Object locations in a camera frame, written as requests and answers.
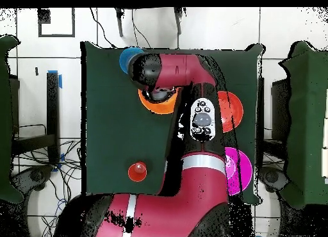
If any shallow red-orange bowl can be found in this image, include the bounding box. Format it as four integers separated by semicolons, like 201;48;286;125
217;90;244;133

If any light blue bowl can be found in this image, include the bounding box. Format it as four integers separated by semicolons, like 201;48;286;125
119;47;145;75

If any dark green tablecloth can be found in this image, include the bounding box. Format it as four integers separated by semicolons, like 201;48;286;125
80;40;265;206

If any tall red-orange cup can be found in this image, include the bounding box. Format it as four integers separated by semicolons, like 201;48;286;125
127;161;148;183

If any large pink bowl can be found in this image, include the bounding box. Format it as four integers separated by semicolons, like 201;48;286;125
224;146;254;196

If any black tripod leg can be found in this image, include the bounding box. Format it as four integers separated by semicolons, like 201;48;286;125
114;8;124;38
174;7;183;36

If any blue tape piece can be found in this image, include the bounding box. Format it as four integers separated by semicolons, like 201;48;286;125
47;69;63;90

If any green cloth side table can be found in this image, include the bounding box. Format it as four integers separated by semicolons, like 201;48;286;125
278;40;328;210
0;35;24;204

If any black floor cable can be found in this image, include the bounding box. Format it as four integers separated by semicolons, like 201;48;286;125
131;8;152;49
89;8;117;49

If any tangle of floor cables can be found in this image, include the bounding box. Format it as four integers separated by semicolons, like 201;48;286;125
12;138;83;237

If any black table frame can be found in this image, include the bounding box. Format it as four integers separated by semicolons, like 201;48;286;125
10;71;61;166
256;76;289;168

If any black square floor frame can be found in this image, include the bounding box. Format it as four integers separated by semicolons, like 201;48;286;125
37;8;76;38

